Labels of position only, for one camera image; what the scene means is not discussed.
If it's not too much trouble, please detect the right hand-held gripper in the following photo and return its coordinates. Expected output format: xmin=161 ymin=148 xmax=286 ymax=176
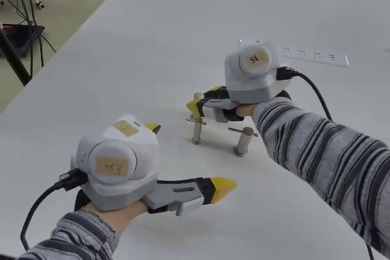
xmin=186 ymin=40 xmax=283 ymax=123

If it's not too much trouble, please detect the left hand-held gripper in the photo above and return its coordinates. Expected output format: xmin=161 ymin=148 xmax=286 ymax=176
xmin=70 ymin=114 xmax=238 ymax=216

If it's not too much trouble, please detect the person's left forearm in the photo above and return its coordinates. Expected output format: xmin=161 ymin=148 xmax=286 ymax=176
xmin=16 ymin=210 xmax=122 ymax=260

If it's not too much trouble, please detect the person's right forearm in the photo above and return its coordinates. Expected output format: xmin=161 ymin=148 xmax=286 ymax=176
xmin=251 ymin=97 xmax=390 ymax=258

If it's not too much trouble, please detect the person's right hand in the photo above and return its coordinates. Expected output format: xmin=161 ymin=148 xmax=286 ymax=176
xmin=234 ymin=89 xmax=294 ymax=119

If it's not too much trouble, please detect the person's left hand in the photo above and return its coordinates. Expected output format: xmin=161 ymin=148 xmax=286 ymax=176
xmin=74 ymin=189 xmax=150 ymax=234

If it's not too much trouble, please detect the white power strip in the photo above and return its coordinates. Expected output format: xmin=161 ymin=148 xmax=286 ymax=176
xmin=279 ymin=45 xmax=350 ymax=68

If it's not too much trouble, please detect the black stand leg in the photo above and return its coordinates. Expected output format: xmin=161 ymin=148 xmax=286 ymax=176
xmin=0 ymin=27 xmax=32 ymax=87

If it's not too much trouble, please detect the black flat box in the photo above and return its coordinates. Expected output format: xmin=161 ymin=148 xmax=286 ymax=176
xmin=0 ymin=23 xmax=46 ymax=58

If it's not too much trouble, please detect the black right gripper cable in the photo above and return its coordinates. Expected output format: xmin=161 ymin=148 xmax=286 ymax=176
xmin=275 ymin=66 xmax=375 ymax=260

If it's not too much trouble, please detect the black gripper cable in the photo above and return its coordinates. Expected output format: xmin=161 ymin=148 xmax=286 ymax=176
xmin=19 ymin=168 xmax=89 ymax=252
xmin=275 ymin=66 xmax=375 ymax=260

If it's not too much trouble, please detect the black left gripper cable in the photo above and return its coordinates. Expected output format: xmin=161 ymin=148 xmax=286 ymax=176
xmin=19 ymin=168 xmax=89 ymax=252

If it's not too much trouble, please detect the black floor cable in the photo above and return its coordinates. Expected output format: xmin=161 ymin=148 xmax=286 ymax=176
xmin=15 ymin=0 xmax=58 ymax=79

